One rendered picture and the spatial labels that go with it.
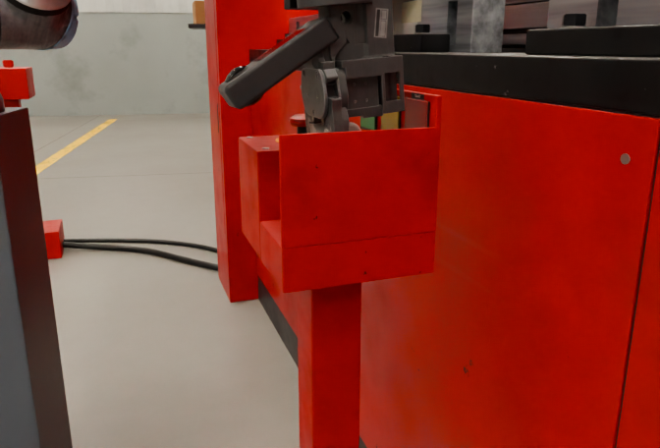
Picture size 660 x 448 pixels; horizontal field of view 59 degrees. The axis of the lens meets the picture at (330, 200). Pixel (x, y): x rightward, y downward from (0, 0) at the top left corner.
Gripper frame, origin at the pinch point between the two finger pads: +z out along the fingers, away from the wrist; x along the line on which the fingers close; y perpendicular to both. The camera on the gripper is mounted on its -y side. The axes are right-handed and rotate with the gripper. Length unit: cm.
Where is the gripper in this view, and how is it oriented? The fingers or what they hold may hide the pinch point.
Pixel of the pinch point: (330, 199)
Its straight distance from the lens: 59.5
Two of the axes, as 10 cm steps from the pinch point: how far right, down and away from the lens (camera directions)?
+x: -3.3, -2.4, 9.1
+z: 0.8, 9.6, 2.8
